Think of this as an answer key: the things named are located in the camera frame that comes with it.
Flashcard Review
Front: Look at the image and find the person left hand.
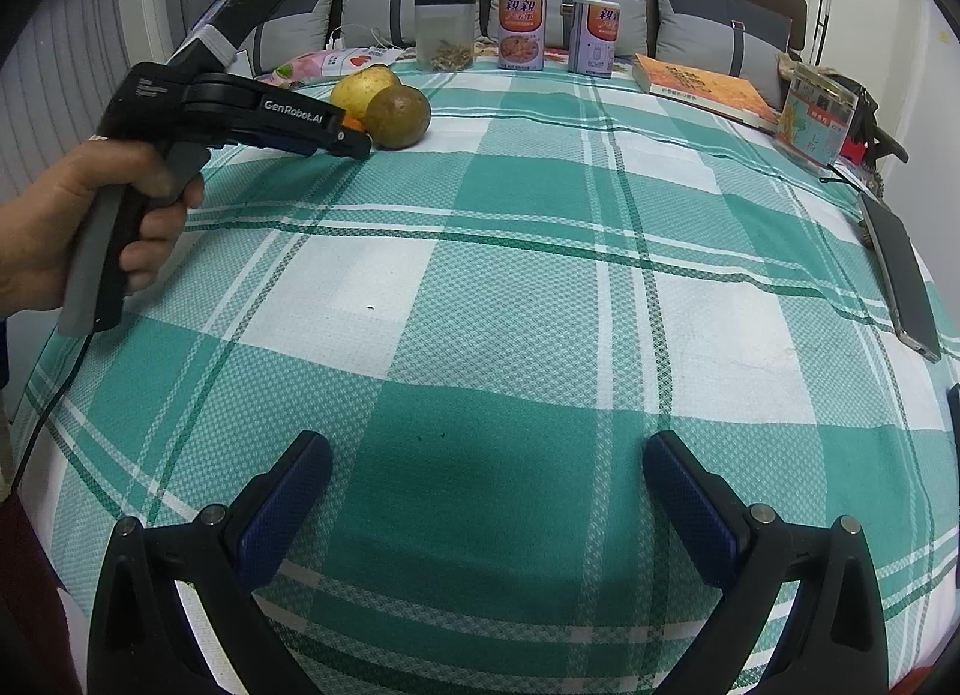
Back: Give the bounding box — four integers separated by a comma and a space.
0, 139, 205, 318

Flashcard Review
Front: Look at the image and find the yellow pear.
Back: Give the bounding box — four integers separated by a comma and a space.
329, 64, 400, 123

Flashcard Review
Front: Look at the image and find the green-brown kiwi fruit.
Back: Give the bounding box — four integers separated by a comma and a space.
363, 85, 431, 151

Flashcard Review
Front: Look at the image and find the pink snack packet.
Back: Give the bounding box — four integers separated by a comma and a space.
260, 46, 404, 87

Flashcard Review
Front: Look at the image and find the grey left sofa cushion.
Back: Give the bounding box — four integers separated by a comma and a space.
242, 0, 334, 76

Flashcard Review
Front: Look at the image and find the clear plastic jar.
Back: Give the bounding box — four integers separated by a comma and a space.
415, 0, 477, 73

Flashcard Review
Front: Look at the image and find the orange food can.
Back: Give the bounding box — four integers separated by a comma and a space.
496, 0, 547, 71

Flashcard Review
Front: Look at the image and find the green checkered tablecloth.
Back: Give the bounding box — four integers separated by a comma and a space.
13, 66, 958, 693

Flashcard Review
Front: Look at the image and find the purple food can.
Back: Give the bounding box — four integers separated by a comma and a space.
568, 0, 620, 77

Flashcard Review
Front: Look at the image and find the grey right sofa cushion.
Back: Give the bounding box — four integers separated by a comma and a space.
654, 0, 791, 110

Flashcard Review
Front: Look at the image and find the black smartphone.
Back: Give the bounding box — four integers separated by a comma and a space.
861, 194, 940, 362

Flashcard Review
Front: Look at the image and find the orange book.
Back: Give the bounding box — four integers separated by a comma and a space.
633, 55, 779, 133

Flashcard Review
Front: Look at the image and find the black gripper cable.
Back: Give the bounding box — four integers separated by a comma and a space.
6, 329, 96, 502

